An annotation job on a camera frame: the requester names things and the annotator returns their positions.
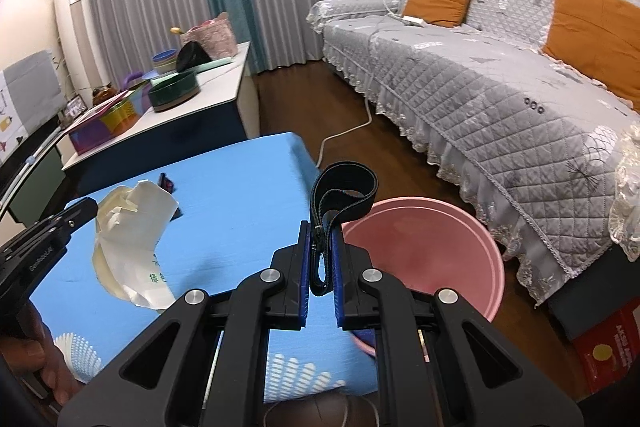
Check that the white standing air conditioner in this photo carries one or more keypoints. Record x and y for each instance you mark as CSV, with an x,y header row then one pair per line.
x,y
75,32

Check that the brown round stool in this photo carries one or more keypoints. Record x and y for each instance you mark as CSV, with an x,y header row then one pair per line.
x,y
320,412

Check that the pink fabric basket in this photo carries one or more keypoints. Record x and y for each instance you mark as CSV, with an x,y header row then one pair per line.
x,y
217,38

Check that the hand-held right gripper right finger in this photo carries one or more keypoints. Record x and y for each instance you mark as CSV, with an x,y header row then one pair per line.
x,y
339,282

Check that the small black red clip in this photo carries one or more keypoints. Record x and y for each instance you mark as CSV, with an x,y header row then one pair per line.
x,y
167,183

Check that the white power strip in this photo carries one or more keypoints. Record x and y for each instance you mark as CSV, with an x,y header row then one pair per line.
x,y
414,21

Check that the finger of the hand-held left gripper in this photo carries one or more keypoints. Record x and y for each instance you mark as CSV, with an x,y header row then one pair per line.
x,y
75,216

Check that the red cardboard box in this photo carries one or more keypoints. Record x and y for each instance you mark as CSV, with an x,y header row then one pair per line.
x,y
610,352

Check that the blue tablecloth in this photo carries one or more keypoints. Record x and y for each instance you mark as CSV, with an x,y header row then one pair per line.
x,y
240,207

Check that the small tablet screen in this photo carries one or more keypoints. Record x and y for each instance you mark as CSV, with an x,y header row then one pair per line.
x,y
76,107

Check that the dark green round bowl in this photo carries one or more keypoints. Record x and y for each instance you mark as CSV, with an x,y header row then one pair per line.
x,y
172,94

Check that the pink plastic basin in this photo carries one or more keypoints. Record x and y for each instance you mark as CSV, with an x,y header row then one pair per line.
x,y
425,257

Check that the stack of pastel bowls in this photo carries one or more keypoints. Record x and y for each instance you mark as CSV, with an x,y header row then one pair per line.
x,y
164,62

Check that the grey quilted sofa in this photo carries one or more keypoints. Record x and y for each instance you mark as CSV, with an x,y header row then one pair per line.
x,y
475,107

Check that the person's left hand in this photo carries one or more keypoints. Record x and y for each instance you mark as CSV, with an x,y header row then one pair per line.
x,y
55,377

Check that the grey white cardboard box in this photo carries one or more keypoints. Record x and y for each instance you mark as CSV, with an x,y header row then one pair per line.
x,y
30,97

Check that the mint green board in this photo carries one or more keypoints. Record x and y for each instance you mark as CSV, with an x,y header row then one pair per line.
x,y
215,64

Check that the black hat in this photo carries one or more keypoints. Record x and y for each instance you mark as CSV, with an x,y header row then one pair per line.
x,y
192,57

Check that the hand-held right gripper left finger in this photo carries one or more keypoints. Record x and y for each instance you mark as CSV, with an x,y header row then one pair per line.
x,y
302,277

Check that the brown teapot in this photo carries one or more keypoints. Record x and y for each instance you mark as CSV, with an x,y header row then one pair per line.
x,y
105,95

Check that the colourful storage box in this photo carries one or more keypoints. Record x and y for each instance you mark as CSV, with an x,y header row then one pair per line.
x,y
105,127

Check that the white top blue cabinet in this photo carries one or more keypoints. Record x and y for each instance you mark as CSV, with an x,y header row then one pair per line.
x,y
215,92

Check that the cream paper bag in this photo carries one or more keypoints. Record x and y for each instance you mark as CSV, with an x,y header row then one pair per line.
x,y
135,237

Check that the black television screen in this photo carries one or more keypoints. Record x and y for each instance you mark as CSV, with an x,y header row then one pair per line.
x,y
25,167

